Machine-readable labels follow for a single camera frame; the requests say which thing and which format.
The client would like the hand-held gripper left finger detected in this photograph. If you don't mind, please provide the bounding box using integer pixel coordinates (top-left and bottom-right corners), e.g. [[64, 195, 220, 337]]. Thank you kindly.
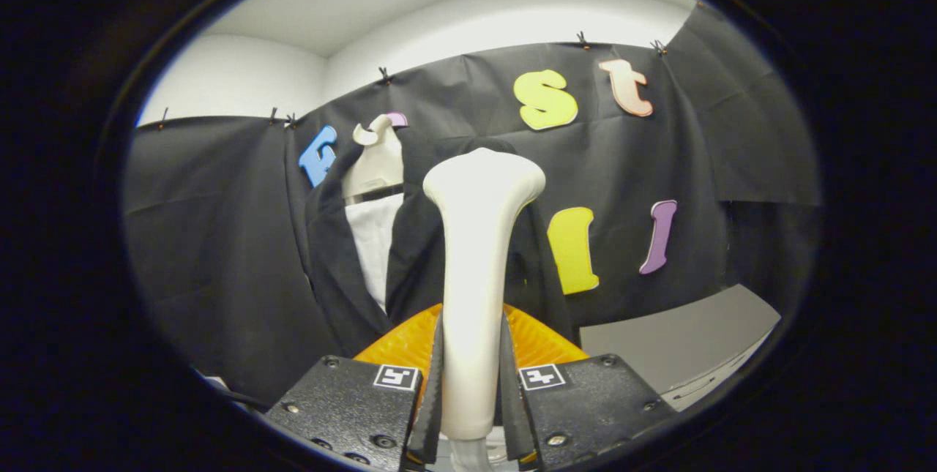
[[264, 302, 445, 471]]

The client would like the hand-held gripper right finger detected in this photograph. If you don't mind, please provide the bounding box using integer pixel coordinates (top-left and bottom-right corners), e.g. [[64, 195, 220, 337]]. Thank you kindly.
[[500, 304, 678, 469]]

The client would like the white garment steamer head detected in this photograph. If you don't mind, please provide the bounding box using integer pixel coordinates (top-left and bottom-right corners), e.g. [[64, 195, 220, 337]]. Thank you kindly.
[[422, 148, 548, 472]]

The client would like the black suit jacket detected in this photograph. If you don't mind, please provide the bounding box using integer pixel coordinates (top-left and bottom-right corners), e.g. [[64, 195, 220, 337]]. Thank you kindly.
[[304, 137, 575, 359]]

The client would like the white shirt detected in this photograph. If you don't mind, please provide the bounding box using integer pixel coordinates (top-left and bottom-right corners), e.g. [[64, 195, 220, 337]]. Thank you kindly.
[[344, 194, 405, 312]]

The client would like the cream garment hanger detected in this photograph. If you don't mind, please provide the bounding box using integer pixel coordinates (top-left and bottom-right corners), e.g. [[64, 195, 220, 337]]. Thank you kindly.
[[340, 115, 406, 202]]

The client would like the grey cabinet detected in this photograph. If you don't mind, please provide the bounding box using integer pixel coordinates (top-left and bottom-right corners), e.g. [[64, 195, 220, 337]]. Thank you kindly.
[[578, 283, 783, 413]]

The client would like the black backdrop cloth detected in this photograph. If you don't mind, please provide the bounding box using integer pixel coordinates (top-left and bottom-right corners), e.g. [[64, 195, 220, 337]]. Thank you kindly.
[[121, 4, 822, 407]]

